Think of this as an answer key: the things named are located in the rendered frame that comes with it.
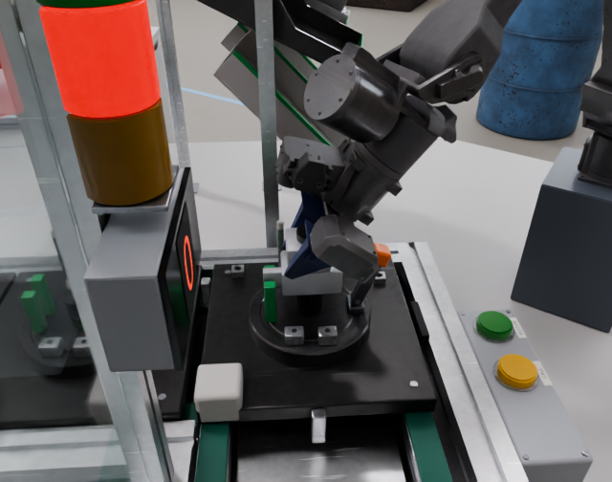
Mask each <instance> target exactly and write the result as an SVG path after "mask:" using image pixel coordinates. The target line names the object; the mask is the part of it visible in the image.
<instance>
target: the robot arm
mask: <svg viewBox="0 0 612 482"><path fill-rule="evenodd" d="M521 1H522V0H448V1H447V2H445V3H443V4H442V5H440V6H438V7H437V8H435V9H433V10H432V11H430V12H429V14H428V15H427V16H426V17H425V18H424V19H423V20H422V21H421V23H420V24H419V25H418V26H417V27H416V28H415V29H414V30H413V31H412V33H411V34H410V35H409V36H408V37H407V39H406V40H405V42H404V43H402V44H400V45H399V46H397V47H395V48H394V49H392V50H390V51H389V52H387V53H385V54H383V55H381V56H379V57H378V58H376V59H375V58H374V56H372V55H371V54H370V53H369V52H368V51H366V50H365V49H364V48H363V47H361V46H358V45H356V44H354V43H351V42H347V43H346V44H345V46H344V48H343V49H342V51H341V53H340V55H334V56H332V57H330V58H328V59H327V60H325V61H324V62H323V63H322V64H321V65H320V66H319V67H318V69H317V70H314V71H313V72H312V74H311V76H310V78H309V80H308V82H307V85H306V88H305V92H304V100H303V101H304V108H305V111H306V113H307V114H308V116H309V117H310V118H312V119H313V120H315V121H318V122H320V123H322V124H324V125H326V126H328V127H330V128H331V129H333V130H335V131H337V132H339V133H340V134H342V135H344V136H346V137H348V139H345V140H344V141H343V142H342V144H341V145H340V146H339V147H338V148H336V147H333V146H330V145H327V144H325V143H322V142H315V141H310V140H306V139H301V138H298V137H293V136H285V137H284V138H283V141H282V144H281V145H280V151H279V154H278V158H277V162H276V165H275V168H276V174H277V177H276V180H277V182H278V183H279V184H280V185H281V186H284V187H287V188H295V189H296V190H299V191H300V192H301V198H302V202H301V205H300V207H299V209H298V212H297V214H296V216H295V220H294V221H293V223H292V226H291V228H298V227H299V226H301V225H302V224H305V229H306V235H307V238H306V239H305V241H304V242H303V244H302V245H301V247H300V248H299V250H298V251H297V253H296V254H295V256H294V258H293V259H292V261H291V262H290V264H289V266H288V267H287V269H286V271H285V273H284V275H285V276H286V277H288V278H290V279H295V278H298V277H301V276H304V275H306V274H311V273H314V272H317V271H319V270H323V269H326V268H329V267H334V268H336V269H337V270H339V271H341V272H343V273H344V274H347V275H349V276H350V277H352V278H354V279H356V280H357V281H358V282H360V283H365V282H366V281H367V280H368V279H369V278H370V277H371V276H372V275H373V274H374V273H375V272H376V271H377V270H378V269H379V258H378V255H377V252H376V249H375V245H374V242H373V239H372V236H371V235H369V234H367V233H365V232H364V231H362V230H360V229H358V228H357V227H355V225H354V222H357V220H359V221H360V222H362V223H363V224H365V225H366V226H367V227H368V226H369V225H370V224H371V223H372V222H373V220H374V216H373V213H372V209H373V208H374V207H375V206H376V205H377V204H378V203H379V201H380V200H381V199H382V198H383V197H384V196H385V195H386V194H387V193H388V192H390V193H391V194H393V195H394V196H395V197H396V196H397V195H398V194H399V193H400V192H401V190H402V189H403V188H402V186H401V184H400V182H399V181H400V179H401V178H402V177H403V176H404V175H405V174H406V172H407V171H408V170H409V169H410V168H411V167H412V166H413V165H414V164H415V163H416V162H417V161H418V160H419V159H420V158H421V157H422V155H423V154H424V153H425V152H426V151H427V150H428V149H429V148H430V147H431V146H432V145H433V143H434V142H435V141H436V140H437V139H438V138H439V137H441V138H442V139H444V141H447V142H449V143H454V142H456V121H457V116H456V115H455V113H454V112H453V111H452V110H451V109H450V108H449V107H448V106H447V105H446V104H443V105H440V106H432V105H430V104H436V103H440V102H446V103H448V104H457V103H460V102H463V101H469V100H470V99H472V98H473V97H474V96H475V95H476V94H477V93H478V92H479V90H480V89H481V88H482V86H483V85H484V83H485V81H486V79H487V78H488V76H489V74H490V72H491V71H492V68H493V66H494V65H495V63H496V61H497V59H498V58H499V57H500V54H501V47H502V38H503V30H504V28H505V26H506V24H507V23H508V21H509V19H510V17H511V16H512V14H513V13H514V11H515V10H516V8H517V7H518V6H519V4H520V3H521ZM580 90H581V106H580V109H579V110H580V111H582V112H583V115H582V127H584V128H589V129H591V130H594V133H593V136H590V137H588V139H587V140H586V143H585V144H584V148H583V151H582V154H581V157H580V160H579V163H578V165H577V167H578V170H579V171H580V173H579V176H578V180H580V181H583V182H586V183H590V184H594V185H599V186H606V187H610V188H612V0H603V12H602V39H601V66H600V68H599V69H598V71H597V72H596V73H595V74H594V75H593V76H592V77H591V78H590V80H589V81H588V82H586V83H584V84H583V85H582V87H581V88H580ZM407 94H410V95H412V96H407ZM313 223H315V224H313Z"/></svg>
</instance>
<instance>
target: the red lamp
mask: <svg viewBox="0 0 612 482"><path fill-rule="evenodd" d="M39 14H40V18H41V21H42V25H43V29H44V33H45V36H46V40H47V44H48V47H49V51H50V55H51V59H52V63H53V66H54V70H55V76H56V80H57V84H58V88H59V92H60V95H61V98H62V102H63V106H64V110H66V111H67V112H69V113H71V114H74V115H77V116H82V117H90V118H107V117H116V116H123V115H127V114H132V113H135V112H139V111H141V110H143V109H146V108H148V107H150V106H151V105H153V104H154V103H156V102H157V100H158V99H159V98H160V97H161V89H160V83H159V77H158V71H157V64H156V58H155V52H154V46H153V39H152V32H151V27H150V20H149V14H148V7H147V2H146V0H136V1H132V2H129V3H125V4H120V5H115V6H108V7H100V8H87V9H62V8H52V7H46V6H45V7H41V10H39Z"/></svg>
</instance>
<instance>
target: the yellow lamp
mask: <svg viewBox="0 0 612 482"><path fill-rule="evenodd" d="M68 115H69V116H66V118H67V122H68V124H69V128H70V132H71V136H72V140H73V144H74V148H75V152H76V157H77V161H78V165H79V169H80V173H81V177H82V180H83V183H84V187H85V191H86V195H87V197H88V198H89V199H90V200H92V201H95V202H97V203H100V204H104V205H109V206H128V205H135V204H139V203H142V202H146V201H149V200H151V199H154V198H156V197H158V196H160V195H162V194H163V193H164V192H166V191H167V190H168V189H169V188H170V187H171V185H172V183H173V179H174V177H173V170H172V164H171V158H170V152H169V145H168V139H167V133H166V126H165V120H164V109H163V102H162V98H159V99H158V100H157V102H156V103H154V104H153V105H151V106H150V107H148V108H146V109H143V110H141V111H139V112H135V113H132V114H127V115H123V116H116V117H107V118H90V117H82V116H77V115H74V114H68Z"/></svg>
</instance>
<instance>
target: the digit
mask: <svg viewBox="0 0 612 482"><path fill-rule="evenodd" d="M177 247H178V253H179V258H180V264H181V270H182V276H183V282H184V288H185V294H186V305H187V311H188V317H189V319H190V313H191V307H192V301H193V295H194V289H195V283H196V276H197V272H196V265H195V258H194V250H193V244H192V237H191V230H190V224H189V217H188V210H187V203H186V205H185V210H184V214H183V219H182V223H181V227H180V231H179V236H178V240H177Z"/></svg>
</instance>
